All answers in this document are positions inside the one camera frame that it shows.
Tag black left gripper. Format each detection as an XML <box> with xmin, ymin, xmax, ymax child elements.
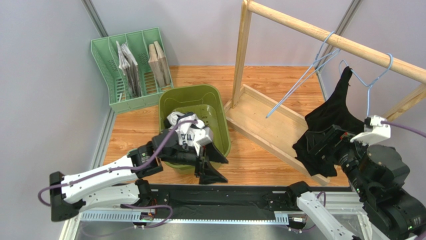
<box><xmin>160</xmin><ymin>139</ymin><xmax>228</xmax><ymax>185</ymax></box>

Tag black garment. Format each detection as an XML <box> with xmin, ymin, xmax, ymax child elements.
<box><xmin>292</xmin><ymin>66</ymin><xmax>364</xmax><ymax>178</ymax></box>

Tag white tank top navy trim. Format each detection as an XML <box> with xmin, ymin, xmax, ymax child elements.
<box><xmin>164</xmin><ymin>111</ymin><xmax>208</xmax><ymax>150</ymax></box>

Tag light blue wire hanger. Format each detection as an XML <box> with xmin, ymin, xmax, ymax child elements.
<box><xmin>350</xmin><ymin>53</ymin><xmax>394</xmax><ymax>117</ymax></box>
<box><xmin>265</xmin><ymin>31</ymin><xmax>341</xmax><ymax>119</ymax></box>

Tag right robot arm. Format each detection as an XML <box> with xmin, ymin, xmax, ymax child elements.
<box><xmin>293</xmin><ymin>124</ymin><xmax>426</xmax><ymax>240</ymax></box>

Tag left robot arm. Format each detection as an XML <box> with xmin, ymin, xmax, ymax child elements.
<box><xmin>48</xmin><ymin>129</ymin><xmax>229</xmax><ymax>222</ymax></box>

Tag wooden clothes rack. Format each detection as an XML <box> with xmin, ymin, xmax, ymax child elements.
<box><xmin>220</xmin><ymin>0</ymin><xmax>426</xmax><ymax>194</ymax></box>

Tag olive green plastic basket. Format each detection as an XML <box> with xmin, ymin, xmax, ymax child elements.
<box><xmin>158</xmin><ymin>84</ymin><xmax>231</xmax><ymax>157</ymax></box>

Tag brown wooden boards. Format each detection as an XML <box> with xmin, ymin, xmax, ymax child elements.
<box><xmin>148</xmin><ymin>41</ymin><xmax>172</xmax><ymax>88</ymax></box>

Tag mint green file organizer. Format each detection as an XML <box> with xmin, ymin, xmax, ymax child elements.
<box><xmin>90</xmin><ymin>27</ymin><xmax>174</xmax><ymax>114</ymax></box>

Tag folded newspapers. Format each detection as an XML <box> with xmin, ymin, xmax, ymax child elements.
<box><xmin>115</xmin><ymin>41</ymin><xmax>142</xmax><ymax>98</ymax></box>

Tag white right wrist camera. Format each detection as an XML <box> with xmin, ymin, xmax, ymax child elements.
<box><xmin>350</xmin><ymin>115</ymin><xmax>391</xmax><ymax>146</ymax></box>

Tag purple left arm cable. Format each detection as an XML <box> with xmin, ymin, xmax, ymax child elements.
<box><xmin>37</xmin><ymin>119</ymin><xmax>199</xmax><ymax>229</ymax></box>

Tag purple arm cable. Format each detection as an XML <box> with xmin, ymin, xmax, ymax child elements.
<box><xmin>37</xmin><ymin>119</ymin><xmax>199</xmax><ymax>229</ymax></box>
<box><xmin>381</xmin><ymin>120</ymin><xmax>426</xmax><ymax>139</ymax></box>

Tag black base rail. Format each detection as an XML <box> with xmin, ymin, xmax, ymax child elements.
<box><xmin>88</xmin><ymin>179</ymin><xmax>354</xmax><ymax>222</ymax></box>

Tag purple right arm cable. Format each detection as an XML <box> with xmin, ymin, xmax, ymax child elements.
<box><xmin>381</xmin><ymin>120</ymin><xmax>426</xmax><ymax>139</ymax></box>

